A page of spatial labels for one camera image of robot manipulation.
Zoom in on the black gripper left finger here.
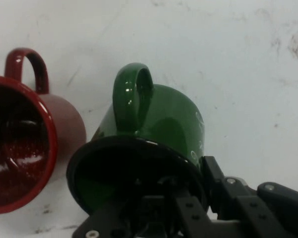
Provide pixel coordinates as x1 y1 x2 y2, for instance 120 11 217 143
72 194 215 238

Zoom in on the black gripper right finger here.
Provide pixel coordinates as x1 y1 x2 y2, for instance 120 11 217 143
202 155 298 238

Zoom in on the green enamel mug white print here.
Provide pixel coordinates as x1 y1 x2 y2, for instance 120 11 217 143
66 62 211 219

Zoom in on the red enamel mug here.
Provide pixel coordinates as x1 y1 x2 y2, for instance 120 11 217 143
0 47 87 215

